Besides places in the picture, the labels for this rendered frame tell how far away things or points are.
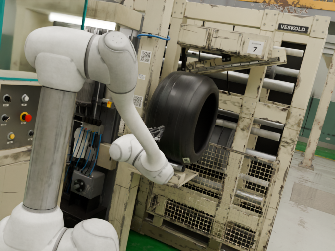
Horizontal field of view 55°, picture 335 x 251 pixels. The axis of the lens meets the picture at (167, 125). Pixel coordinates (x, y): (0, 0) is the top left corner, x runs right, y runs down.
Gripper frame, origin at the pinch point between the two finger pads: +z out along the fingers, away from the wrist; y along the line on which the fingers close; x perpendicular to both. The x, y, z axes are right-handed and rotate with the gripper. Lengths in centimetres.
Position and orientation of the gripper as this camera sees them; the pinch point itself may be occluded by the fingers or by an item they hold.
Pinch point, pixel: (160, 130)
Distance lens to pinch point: 171.8
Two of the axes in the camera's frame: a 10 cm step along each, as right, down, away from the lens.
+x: -1.4, 9.4, 3.1
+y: -8.9, -2.5, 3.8
